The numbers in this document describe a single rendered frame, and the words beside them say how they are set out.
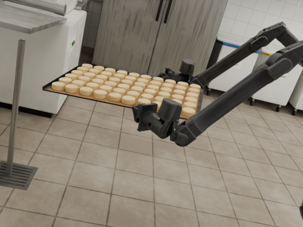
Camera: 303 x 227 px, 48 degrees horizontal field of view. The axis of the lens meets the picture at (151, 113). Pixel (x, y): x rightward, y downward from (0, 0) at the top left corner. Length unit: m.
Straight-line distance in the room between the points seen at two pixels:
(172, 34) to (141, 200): 2.31
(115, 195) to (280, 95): 3.19
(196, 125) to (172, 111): 0.09
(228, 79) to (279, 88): 0.72
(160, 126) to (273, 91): 3.89
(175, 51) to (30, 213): 2.71
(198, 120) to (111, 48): 3.16
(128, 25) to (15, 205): 2.59
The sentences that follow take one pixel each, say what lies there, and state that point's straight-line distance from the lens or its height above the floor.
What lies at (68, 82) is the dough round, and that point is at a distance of 1.40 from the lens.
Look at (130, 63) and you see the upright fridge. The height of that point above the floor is 0.27.
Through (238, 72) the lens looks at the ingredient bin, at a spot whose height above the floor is 0.43.
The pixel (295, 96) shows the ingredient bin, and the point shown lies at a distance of 5.20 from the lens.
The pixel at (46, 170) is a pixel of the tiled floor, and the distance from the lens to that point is 2.48.
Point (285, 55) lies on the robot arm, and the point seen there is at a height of 1.31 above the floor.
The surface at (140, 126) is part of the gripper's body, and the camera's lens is 1.19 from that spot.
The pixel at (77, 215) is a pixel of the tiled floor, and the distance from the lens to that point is 2.17.
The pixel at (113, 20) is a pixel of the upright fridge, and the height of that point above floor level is 0.74.
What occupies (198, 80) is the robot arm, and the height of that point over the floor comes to 1.01.
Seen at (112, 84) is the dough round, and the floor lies 0.97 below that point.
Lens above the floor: 1.46
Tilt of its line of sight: 24 degrees down
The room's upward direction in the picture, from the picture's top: 16 degrees clockwise
